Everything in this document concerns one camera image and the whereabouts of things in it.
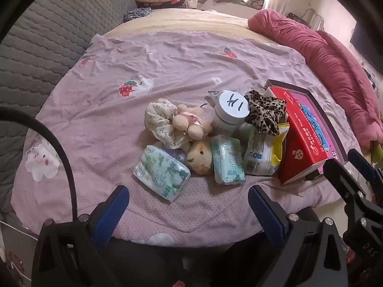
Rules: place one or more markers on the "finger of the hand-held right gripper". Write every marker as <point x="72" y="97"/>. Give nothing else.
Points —
<point x="338" y="172"/>
<point x="359" y="159"/>

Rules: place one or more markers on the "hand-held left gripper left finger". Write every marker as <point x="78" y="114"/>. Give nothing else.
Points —
<point x="110" y="215"/>

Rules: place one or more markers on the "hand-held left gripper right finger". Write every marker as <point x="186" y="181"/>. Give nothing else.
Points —
<point x="266" y="212"/>

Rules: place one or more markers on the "dark shallow tray box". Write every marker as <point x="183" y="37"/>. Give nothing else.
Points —
<point x="335" y="137"/>

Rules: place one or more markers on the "yellow white packet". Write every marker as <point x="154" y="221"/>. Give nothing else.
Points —
<point x="260" y="155"/>

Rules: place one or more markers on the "teal tissue pack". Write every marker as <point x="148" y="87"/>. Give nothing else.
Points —
<point x="227" y="158"/>

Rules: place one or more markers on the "yellow plush bear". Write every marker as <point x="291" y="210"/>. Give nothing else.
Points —
<point x="200" y="157"/>

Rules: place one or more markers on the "leopard print scrunchie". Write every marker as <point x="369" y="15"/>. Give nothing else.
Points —
<point x="263" y="110"/>

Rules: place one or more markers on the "cream floral scrunchie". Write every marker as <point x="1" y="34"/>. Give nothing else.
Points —
<point x="161" y="122"/>

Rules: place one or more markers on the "teddy bear with pink dress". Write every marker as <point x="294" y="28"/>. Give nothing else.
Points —
<point x="182" y="121"/>

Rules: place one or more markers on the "silver purple packet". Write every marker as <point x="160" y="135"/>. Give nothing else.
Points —
<point x="213" y="98"/>

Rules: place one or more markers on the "yellow-green cushion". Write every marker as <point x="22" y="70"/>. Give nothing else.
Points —
<point x="376" y="151"/>

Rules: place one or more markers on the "red tissue box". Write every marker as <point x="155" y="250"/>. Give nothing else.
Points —
<point x="299" y="152"/>

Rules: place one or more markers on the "pink book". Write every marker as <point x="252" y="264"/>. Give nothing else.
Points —
<point x="314" y="110"/>

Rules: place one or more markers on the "green leaf tissue pack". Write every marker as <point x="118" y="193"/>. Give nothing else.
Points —
<point x="161" y="173"/>

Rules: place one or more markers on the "pink duvet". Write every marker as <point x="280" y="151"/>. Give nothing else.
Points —
<point x="329" y="59"/>

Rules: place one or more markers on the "white jar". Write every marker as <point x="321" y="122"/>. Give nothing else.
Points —
<point x="230" y="107"/>

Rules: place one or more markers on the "lilac strawberry printed blanket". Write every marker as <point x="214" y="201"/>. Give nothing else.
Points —
<point x="179" y="65"/>

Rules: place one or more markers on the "grey quilted headboard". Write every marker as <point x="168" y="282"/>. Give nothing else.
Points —
<point x="59" y="30"/>

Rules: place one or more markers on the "dark patterned cloth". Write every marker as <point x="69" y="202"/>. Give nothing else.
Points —
<point x="136" y="14"/>

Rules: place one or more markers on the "beige bed sheet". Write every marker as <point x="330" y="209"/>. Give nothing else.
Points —
<point x="194" y="21"/>

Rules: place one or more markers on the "black wall television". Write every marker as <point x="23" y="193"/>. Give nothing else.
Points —
<point x="369" y="46"/>

